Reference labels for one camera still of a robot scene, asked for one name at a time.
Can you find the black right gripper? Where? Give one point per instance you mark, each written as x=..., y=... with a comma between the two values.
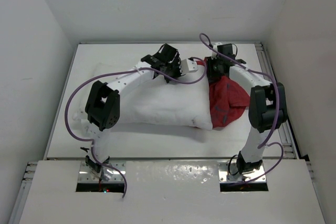
x=211, y=73

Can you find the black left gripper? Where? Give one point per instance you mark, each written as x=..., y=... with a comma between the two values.
x=177, y=64

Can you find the red patterned pillowcase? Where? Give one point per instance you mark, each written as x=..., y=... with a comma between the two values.
x=218, y=104

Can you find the white pillow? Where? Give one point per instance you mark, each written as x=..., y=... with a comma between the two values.
x=173, y=104

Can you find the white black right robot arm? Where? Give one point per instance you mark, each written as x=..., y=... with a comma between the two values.
x=267, y=109

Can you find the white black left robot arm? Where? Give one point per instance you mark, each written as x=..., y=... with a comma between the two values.
x=103, y=104

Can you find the white front cover board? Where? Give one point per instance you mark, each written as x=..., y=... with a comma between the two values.
x=171, y=192

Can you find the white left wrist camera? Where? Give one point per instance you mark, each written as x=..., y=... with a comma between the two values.
x=188, y=66

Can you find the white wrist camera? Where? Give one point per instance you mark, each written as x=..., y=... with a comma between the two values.
x=217, y=48
x=188, y=66

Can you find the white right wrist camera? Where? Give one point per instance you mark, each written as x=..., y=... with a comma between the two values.
x=217, y=48

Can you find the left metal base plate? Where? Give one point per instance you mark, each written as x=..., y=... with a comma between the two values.
x=106, y=175

